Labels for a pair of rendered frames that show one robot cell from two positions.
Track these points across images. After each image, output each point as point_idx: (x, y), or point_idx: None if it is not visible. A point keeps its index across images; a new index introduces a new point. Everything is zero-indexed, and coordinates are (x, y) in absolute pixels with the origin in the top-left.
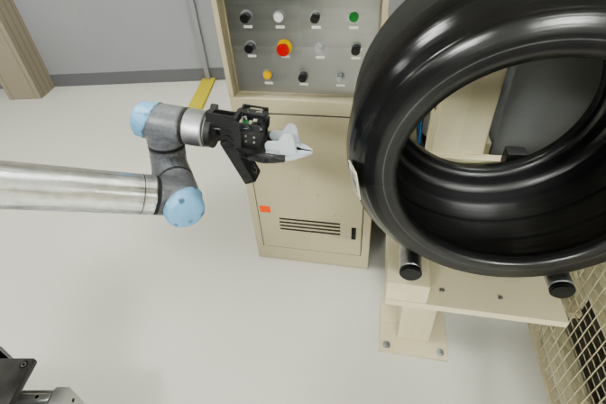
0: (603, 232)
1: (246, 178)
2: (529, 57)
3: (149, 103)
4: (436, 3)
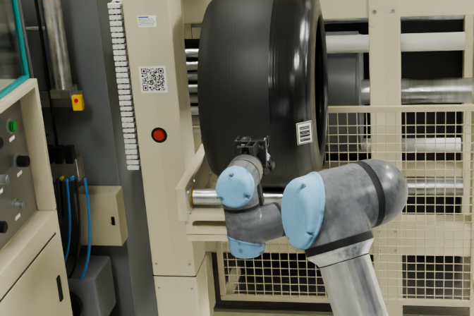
0: (319, 108)
1: (263, 199)
2: (317, 20)
3: (233, 168)
4: (274, 17)
